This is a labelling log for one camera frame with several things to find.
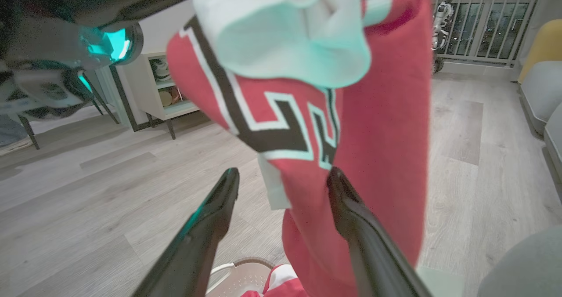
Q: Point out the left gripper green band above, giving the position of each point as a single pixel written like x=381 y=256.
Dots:
x=44 y=46

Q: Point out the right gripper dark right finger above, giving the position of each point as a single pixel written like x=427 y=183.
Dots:
x=373 y=253

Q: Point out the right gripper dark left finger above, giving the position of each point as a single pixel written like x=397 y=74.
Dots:
x=206 y=240

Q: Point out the red white basketball jersey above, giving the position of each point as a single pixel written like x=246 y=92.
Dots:
x=382 y=112

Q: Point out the white perforated laundry basket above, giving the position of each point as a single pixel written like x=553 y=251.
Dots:
x=239 y=279

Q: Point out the white green ornament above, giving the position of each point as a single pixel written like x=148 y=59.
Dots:
x=160 y=68

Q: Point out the white open shelf cabinet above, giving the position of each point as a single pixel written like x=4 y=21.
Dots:
x=140 y=86

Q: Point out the round beige plate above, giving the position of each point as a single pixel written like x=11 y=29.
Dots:
x=165 y=98

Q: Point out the grey sofa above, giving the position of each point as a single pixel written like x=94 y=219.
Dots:
x=527 y=266

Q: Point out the table with dark legs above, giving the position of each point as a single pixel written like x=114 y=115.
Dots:
x=29 y=132

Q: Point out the grey sofa section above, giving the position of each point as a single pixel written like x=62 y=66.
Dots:
x=542 y=90
x=555 y=139

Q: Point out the white and black machine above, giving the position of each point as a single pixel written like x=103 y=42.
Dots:
x=441 y=20

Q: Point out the white balcony railing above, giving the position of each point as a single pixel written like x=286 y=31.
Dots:
x=491 y=29

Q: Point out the yellow armchair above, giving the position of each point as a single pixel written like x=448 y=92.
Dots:
x=546 y=42

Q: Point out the black leaning frame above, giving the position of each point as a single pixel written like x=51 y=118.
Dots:
x=125 y=103

